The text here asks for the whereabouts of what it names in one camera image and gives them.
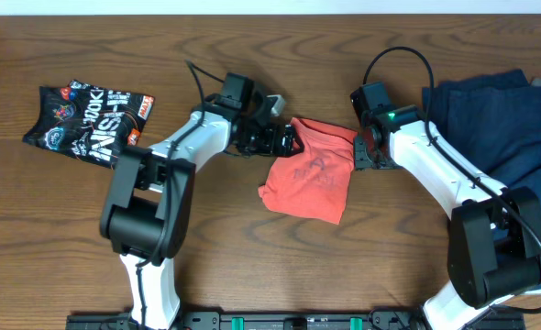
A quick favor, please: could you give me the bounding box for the black printed folded shirt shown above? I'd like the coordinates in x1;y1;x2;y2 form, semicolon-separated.
22;80;155;168

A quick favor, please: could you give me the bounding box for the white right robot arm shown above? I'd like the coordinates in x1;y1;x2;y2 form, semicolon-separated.
350;82;541;329

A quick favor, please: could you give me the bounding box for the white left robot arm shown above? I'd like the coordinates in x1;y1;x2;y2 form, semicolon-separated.
100;73;302;329

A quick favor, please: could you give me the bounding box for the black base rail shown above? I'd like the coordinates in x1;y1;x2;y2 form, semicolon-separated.
65;310;526;330

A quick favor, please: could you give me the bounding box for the navy blue garment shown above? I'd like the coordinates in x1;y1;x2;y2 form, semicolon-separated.
422;69;541;204

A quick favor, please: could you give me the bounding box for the orange t-shirt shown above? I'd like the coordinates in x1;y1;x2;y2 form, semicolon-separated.
258;117;357;225

